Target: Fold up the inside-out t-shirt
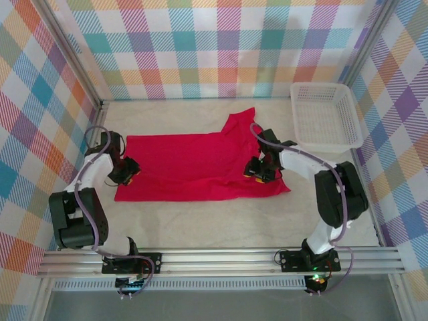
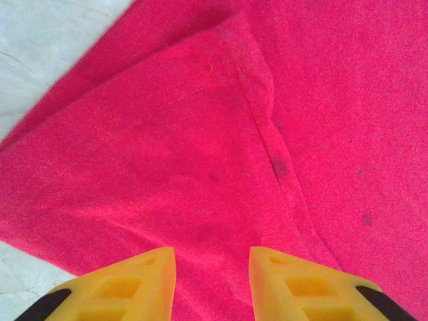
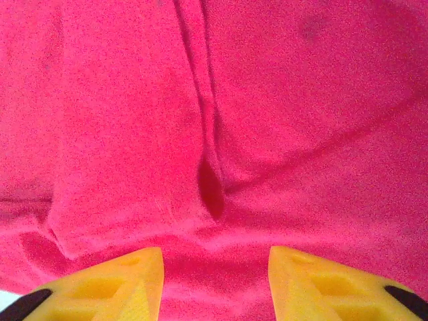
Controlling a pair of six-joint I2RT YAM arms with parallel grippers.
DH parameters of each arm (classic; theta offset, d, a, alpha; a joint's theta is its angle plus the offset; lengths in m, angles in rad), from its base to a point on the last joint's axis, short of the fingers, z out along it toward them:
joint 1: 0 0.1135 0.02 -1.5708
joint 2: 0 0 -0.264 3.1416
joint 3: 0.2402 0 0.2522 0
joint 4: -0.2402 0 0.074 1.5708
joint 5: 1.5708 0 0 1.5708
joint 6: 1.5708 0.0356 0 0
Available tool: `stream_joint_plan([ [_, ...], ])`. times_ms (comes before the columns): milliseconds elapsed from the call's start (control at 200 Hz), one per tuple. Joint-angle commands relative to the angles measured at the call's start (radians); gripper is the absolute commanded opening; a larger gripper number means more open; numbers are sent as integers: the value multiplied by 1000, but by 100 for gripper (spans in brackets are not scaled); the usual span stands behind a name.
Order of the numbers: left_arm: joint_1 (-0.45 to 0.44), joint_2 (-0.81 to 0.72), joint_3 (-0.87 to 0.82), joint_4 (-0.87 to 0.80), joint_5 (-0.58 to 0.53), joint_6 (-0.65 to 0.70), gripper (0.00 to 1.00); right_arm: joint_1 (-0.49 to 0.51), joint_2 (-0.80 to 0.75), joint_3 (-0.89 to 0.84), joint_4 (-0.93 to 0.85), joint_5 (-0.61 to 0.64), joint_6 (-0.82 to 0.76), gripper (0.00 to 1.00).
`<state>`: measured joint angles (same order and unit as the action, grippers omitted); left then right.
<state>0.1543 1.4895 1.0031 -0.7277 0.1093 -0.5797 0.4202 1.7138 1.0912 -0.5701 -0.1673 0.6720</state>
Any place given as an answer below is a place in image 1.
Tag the red t-shirt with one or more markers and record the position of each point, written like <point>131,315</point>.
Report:
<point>187,167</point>

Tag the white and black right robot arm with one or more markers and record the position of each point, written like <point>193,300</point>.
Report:
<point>337,200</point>

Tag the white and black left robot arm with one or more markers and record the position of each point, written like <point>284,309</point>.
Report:
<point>83,227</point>

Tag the white plastic perforated basket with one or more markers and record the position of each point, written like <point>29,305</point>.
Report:
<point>326,113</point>

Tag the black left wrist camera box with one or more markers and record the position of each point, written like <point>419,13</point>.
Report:
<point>132,165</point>

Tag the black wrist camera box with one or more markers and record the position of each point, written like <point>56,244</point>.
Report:
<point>132,165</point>
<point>254,167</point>

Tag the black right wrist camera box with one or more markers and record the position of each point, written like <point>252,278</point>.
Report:
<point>254,167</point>

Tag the aluminium side rail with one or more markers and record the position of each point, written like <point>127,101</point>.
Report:
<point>98,117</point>

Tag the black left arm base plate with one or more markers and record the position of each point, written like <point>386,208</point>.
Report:
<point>150,262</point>

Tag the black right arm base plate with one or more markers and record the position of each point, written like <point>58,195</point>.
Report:
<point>291,261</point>

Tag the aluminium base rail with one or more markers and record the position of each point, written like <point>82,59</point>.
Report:
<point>217,262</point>

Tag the aluminium frame post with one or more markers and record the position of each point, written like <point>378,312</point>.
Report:
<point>70,53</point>
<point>368,43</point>

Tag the aluminium frame leg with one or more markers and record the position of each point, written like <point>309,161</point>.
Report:
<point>41,301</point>
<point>403,301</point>

